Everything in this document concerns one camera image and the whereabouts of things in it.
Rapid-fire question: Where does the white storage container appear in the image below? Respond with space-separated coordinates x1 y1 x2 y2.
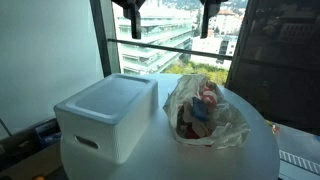
54 74 158 164

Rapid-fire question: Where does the white plastic target bag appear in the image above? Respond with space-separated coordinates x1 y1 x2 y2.
163 74 250 149

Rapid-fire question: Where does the window railing bar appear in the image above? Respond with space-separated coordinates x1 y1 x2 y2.
107 38 233 61

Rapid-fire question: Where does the blue sponge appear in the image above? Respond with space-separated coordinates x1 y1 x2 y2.
191 97 209 122

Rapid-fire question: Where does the round white table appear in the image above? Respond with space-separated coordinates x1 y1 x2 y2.
61 74 280 180

